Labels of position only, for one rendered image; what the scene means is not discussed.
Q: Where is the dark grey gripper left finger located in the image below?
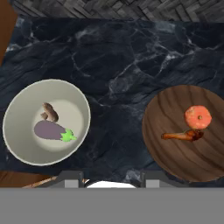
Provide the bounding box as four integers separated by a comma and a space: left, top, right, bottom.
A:
45, 170, 85, 189

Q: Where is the white bowl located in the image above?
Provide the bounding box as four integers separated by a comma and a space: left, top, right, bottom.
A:
2, 79, 92, 167

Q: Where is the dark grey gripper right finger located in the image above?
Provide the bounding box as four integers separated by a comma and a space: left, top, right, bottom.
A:
140, 170, 179, 189

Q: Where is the white round object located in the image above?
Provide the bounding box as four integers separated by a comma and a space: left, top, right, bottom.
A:
86, 180, 137, 189

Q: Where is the purple eggplant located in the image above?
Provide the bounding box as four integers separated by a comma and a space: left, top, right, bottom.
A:
33, 120, 78, 144

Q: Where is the brown wooden bowl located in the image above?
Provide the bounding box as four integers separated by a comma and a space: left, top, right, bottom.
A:
141, 84, 224, 183

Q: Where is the brown wooden cabinet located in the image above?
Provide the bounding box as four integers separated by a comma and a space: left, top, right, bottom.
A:
0, 0, 18, 66

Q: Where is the brown mushroom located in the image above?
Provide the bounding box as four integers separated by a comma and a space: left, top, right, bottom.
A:
40, 101, 60, 123

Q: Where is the brown chicken drumstick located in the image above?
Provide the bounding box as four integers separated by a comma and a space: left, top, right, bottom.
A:
160, 129, 205, 143

